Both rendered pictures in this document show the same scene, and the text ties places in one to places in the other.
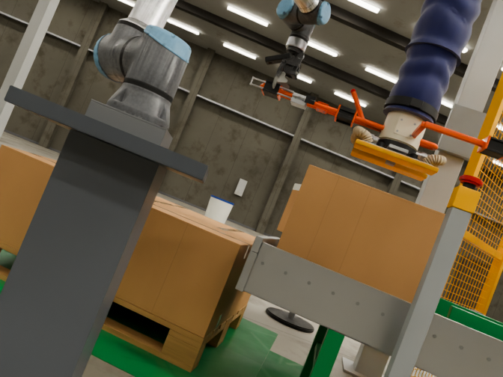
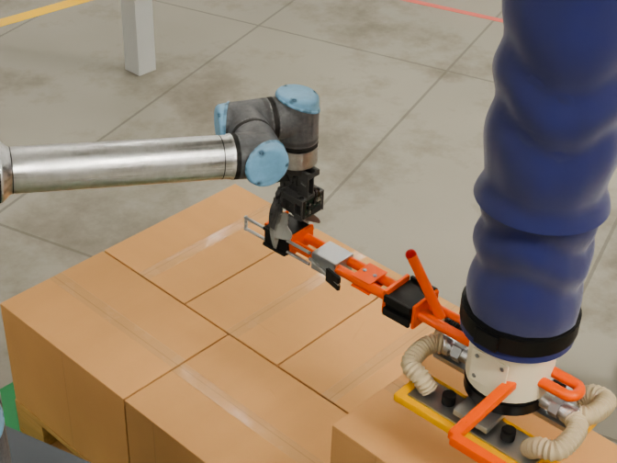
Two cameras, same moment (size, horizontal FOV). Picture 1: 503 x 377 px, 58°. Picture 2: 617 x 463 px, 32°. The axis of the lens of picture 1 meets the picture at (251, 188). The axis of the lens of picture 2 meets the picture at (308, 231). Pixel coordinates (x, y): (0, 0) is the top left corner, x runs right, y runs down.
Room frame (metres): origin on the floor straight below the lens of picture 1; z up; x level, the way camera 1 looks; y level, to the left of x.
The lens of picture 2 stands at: (0.36, -0.97, 2.60)
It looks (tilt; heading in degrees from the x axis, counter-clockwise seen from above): 34 degrees down; 30
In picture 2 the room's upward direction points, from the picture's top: 2 degrees clockwise
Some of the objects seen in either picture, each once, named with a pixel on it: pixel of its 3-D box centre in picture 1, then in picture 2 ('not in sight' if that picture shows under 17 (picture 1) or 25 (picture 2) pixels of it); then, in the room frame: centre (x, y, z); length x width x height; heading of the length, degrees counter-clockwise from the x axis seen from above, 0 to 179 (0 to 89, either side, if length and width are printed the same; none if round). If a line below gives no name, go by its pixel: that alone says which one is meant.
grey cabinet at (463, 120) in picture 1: (461, 132); not in sight; (2.77, -1.07, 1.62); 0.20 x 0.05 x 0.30; 79
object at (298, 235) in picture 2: (272, 90); (288, 232); (2.05, 0.08, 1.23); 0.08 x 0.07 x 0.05; 80
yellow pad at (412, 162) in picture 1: (395, 153); (476, 420); (1.84, -0.49, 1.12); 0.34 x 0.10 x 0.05; 80
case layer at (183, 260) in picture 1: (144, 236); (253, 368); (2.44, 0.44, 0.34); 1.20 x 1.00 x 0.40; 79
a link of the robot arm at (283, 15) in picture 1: (292, 13); (245, 124); (1.93, 0.12, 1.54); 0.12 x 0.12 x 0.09; 51
